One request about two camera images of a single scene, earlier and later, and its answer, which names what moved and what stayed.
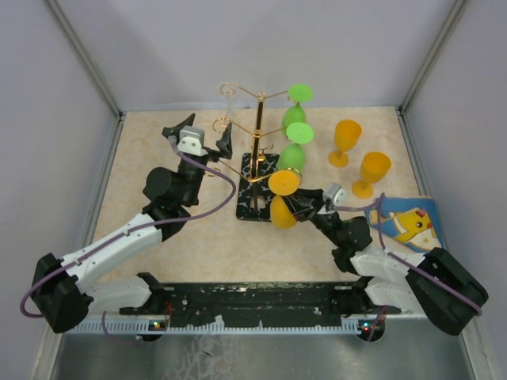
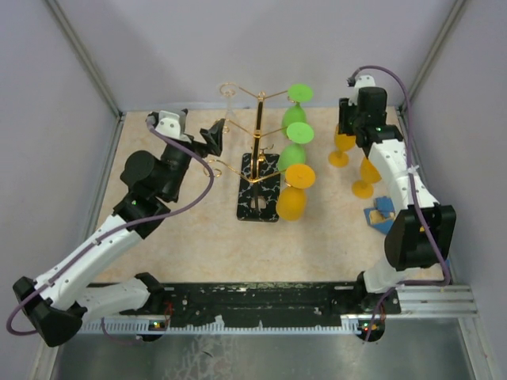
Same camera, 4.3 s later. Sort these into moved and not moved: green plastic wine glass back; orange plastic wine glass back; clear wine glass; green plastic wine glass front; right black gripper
Moved: right black gripper
Not moved: green plastic wine glass back; clear wine glass; orange plastic wine glass back; green plastic wine glass front
